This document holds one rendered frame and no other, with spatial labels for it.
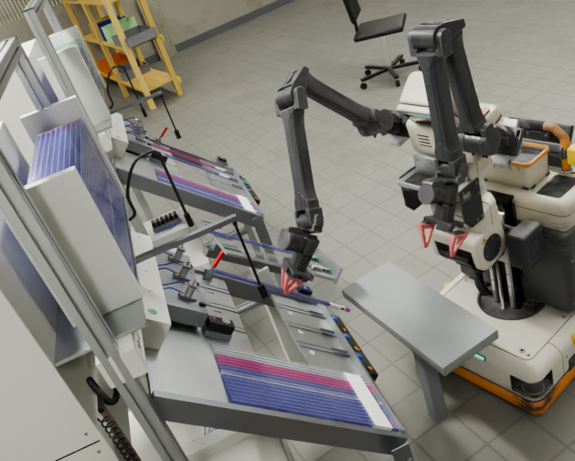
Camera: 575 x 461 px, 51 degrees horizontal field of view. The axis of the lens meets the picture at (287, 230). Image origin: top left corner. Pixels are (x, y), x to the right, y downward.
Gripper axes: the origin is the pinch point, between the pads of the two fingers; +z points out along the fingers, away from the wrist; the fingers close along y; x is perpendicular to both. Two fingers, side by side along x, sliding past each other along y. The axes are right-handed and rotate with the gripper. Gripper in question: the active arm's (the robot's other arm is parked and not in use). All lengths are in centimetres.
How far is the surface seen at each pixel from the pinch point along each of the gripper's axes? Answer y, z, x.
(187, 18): -870, -10, 112
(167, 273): -0.7, 3.8, -37.4
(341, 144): -290, -4, 152
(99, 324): 53, -10, -63
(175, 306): 17.2, 3.8, -37.8
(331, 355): 14.1, 10.7, 17.0
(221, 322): 17.7, 5.2, -23.8
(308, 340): 8.4, 10.7, 10.7
